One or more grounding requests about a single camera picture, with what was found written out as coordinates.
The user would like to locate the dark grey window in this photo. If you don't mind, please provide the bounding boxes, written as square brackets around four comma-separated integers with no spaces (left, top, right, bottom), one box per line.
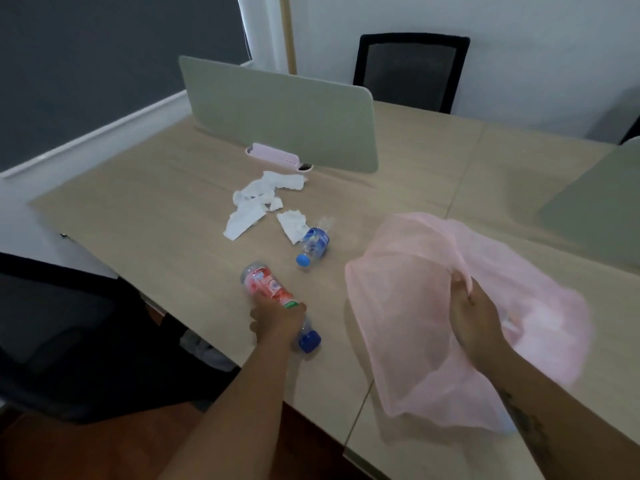
[0,0,251,173]

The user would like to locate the person's left hand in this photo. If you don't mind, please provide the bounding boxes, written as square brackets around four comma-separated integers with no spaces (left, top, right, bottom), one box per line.
[249,297,307,351]

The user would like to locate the light wooden table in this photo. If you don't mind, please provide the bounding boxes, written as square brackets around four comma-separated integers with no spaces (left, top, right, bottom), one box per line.
[27,100,640,480]

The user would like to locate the person's left forearm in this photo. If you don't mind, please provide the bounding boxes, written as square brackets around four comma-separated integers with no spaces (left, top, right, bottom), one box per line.
[159,339,296,480]

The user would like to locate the person's right hand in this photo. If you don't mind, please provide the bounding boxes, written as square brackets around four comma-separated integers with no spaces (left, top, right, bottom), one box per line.
[448,271,513,375]

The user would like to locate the person's right forearm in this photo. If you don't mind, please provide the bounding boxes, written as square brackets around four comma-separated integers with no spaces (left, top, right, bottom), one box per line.
[492,344,640,480]

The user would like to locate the pink cable socket tray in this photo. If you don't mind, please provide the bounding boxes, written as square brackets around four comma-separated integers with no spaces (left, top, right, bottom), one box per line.
[245,142,315,173]

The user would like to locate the wooden trim strip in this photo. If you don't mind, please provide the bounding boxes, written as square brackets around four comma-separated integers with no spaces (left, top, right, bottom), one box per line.
[277,0,299,75]

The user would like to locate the blue label water bottle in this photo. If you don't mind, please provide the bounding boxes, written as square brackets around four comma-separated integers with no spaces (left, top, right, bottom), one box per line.
[295,217,335,268]

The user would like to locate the pink plastic bag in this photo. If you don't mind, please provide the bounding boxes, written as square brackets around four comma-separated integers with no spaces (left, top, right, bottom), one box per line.
[345,212,596,435]

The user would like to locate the black swivel office chair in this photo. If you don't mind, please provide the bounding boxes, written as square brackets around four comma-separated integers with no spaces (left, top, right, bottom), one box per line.
[0,252,241,425]

